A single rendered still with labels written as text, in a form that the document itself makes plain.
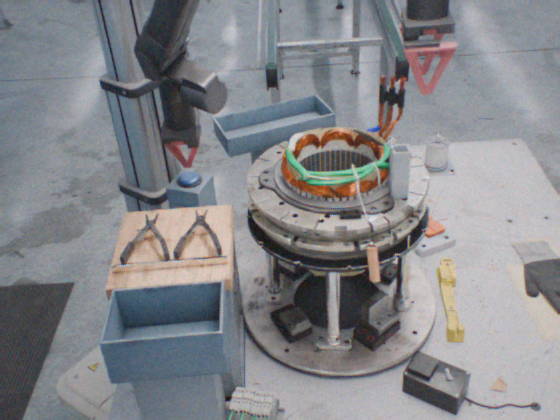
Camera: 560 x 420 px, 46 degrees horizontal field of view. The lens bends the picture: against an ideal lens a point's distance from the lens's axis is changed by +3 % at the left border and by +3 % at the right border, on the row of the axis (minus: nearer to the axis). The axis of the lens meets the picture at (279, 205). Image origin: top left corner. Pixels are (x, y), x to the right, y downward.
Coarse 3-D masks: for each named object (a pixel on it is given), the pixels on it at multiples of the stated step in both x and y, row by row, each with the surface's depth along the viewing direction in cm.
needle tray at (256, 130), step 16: (240, 112) 144; (256, 112) 145; (272, 112) 147; (288, 112) 148; (304, 112) 150; (320, 112) 148; (224, 128) 144; (240, 128) 146; (256, 128) 146; (272, 128) 137; (288, 128) 138; (304, 128) 140; (320, 128) 141; (224, 144) 138; (240, 144) 136; (256, 144) 137; (272, 144) 139
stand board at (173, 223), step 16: (192, 208) 115; (208, 208) 114; (224, 208) 114; (128, 224) 112; (144, 224) 112; (160, 224) 111; (176, 224) 111; (224, 224) 110; (128, 240) 108; (144, 240) 108; (176, 240) 107; (192, 240) 107; (208, 240) 107; (224, 240) 107; (144, 256) 104; (160, 256) 104; (192, 256) 104; (208, 256) 103; (128, 272) 101; (144, 272) 101; (160, 272) 101; (176, 272) 101; (192, 272) 101; (208, 272) 100; (224, 272) 100; (112, 288) 99
